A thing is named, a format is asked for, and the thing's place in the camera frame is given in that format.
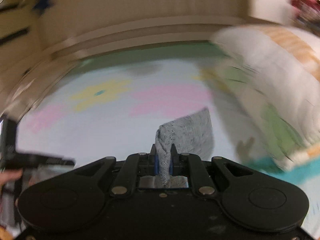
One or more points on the person left hand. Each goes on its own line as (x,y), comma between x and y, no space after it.
(10,175)

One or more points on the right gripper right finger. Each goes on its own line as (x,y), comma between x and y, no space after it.
(191,166)

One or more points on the grey speckled pants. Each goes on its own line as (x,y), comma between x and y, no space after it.
(189,134)

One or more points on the wooden bed headboard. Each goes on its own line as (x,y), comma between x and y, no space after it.
(141,33)

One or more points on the floral bed sheet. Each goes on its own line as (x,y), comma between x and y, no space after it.
(115,103)

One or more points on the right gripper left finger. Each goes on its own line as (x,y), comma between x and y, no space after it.
(133,168)

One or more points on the red patterned clothes pile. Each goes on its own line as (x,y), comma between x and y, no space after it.
(305,11)

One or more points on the blue star decoration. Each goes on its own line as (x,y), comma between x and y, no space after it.
(42,5)

